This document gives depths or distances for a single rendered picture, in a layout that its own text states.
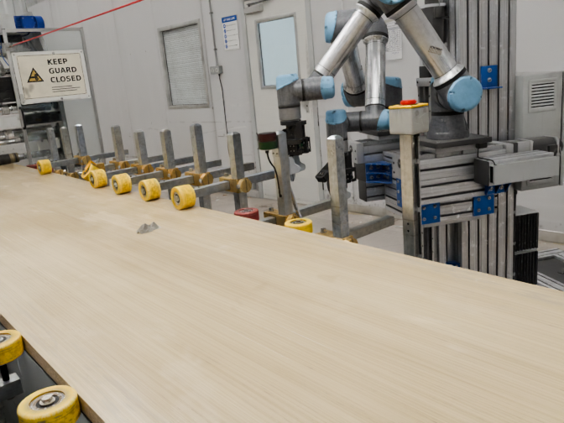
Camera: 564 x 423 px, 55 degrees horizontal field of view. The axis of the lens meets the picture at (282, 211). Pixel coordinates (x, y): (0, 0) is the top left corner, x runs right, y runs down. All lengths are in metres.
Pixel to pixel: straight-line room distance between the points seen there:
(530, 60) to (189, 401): 3.66
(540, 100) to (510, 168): 0.46
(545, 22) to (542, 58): 0.23
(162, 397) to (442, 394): 0.38
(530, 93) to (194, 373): 1.87
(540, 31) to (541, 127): 1.74
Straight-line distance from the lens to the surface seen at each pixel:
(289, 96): 1.84
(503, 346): 0.90
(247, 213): 1.72
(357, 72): 2.40
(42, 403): 0.88
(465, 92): 1.92
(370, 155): 2.46
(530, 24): 4.16
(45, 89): 4.05
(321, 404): 0.76
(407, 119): 1.36
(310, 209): 1.92
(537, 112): 2.44
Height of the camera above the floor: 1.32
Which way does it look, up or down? 14 degrees down
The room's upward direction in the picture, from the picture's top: 5 degrees counter-clockwise
